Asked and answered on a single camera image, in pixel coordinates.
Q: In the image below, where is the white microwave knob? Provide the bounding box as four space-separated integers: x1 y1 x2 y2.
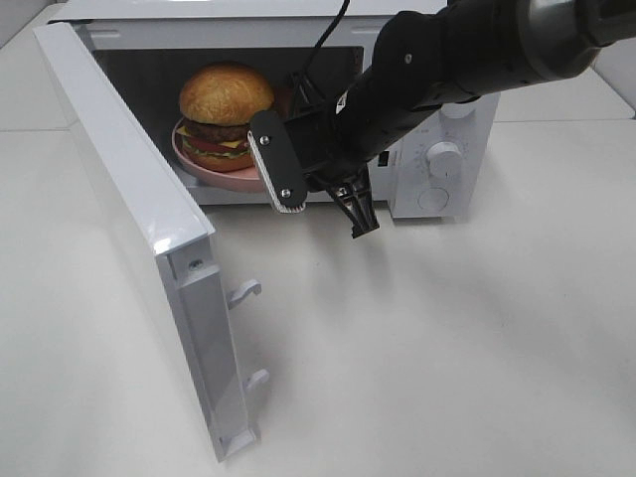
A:
426 141 463 179
440 101 476 120

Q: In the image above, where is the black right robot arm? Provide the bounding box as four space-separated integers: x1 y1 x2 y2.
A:
248 1 635 233

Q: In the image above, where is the white microwave oven body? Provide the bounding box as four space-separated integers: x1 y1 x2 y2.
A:
36 1 498 219

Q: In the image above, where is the pink round plate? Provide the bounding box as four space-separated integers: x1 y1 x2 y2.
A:
172 116 263 193

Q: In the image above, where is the upper white microwave knob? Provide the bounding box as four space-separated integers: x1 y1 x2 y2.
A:
440 101 476 120

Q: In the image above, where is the white microwave door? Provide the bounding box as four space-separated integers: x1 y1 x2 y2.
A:
35 23 268 460

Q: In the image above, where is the burger with sesame-free bun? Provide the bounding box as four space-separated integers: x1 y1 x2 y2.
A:
177 62 274 173

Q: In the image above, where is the lower white microwave knob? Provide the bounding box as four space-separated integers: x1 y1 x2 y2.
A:
426 141 463 179

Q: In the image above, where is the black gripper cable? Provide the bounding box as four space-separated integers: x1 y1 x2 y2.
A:
292 0 352 108

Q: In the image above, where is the round white door button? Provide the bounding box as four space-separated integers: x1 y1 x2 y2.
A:
417 188 449 213

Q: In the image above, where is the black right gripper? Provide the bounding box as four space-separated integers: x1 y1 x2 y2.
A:
247 72 445 214

